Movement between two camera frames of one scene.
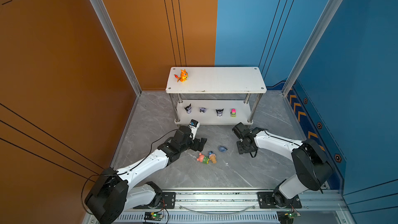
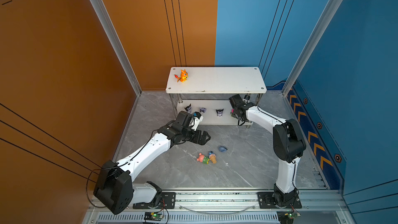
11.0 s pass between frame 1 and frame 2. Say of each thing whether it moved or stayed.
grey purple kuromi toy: stayed
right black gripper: moved
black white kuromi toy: stayed
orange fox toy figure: stayed
